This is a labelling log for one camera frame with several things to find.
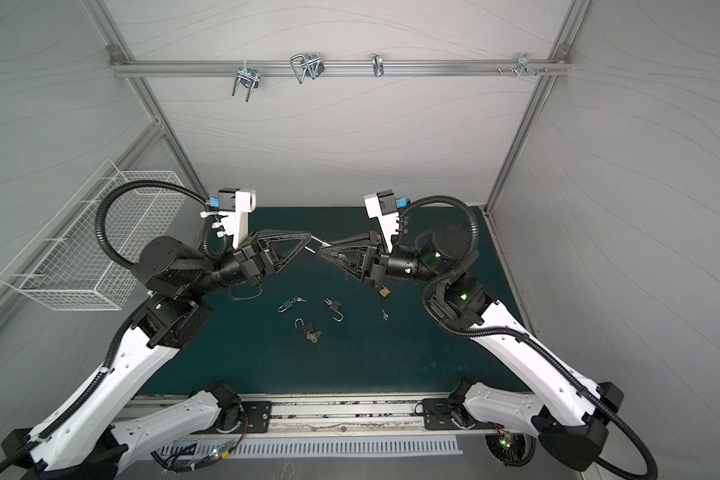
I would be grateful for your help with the white slotted cable duct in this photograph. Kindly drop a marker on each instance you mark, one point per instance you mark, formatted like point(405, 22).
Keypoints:
point(348, 447)

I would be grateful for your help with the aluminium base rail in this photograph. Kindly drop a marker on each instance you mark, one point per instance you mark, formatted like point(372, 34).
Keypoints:
point(344, 415)

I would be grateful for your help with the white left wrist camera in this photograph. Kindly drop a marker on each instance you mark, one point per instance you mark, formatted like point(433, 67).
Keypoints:
point(237, 213)

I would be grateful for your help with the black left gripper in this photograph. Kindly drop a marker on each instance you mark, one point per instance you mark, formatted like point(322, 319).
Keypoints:
point(255, 263)

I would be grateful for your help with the metal U hook left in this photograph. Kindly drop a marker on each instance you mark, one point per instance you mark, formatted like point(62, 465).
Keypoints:
point(246, 80)

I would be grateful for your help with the aluminium wall rail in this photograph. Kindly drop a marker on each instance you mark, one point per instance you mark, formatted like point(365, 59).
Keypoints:
point(333, 68)

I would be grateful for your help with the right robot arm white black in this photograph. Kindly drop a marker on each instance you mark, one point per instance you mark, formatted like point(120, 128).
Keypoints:
point(565, 412)

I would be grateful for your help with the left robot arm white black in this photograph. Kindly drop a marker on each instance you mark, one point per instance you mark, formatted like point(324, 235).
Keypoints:
point(82, 439)

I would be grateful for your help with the metal hook bracket right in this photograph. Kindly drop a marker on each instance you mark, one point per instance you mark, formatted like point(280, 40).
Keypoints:
point(523, 67)

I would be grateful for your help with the white wire basket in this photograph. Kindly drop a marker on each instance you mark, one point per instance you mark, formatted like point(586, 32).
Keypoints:
point(63, 267)

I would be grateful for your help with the metal u hook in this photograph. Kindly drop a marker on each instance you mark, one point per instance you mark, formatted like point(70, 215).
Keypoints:
point(246, 80)
point(307, 65)

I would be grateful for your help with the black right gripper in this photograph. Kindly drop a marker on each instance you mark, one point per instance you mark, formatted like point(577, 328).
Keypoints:
point(374, 264)

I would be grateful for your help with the black padlock with keys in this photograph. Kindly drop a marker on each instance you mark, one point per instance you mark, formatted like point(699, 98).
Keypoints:
point(308, 330)

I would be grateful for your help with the silver key bunch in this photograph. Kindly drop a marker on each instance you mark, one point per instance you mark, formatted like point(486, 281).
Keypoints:
point(315, 244)

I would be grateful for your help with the black padlock shackle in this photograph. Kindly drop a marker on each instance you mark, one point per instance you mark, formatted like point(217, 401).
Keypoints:
point(335, 307)

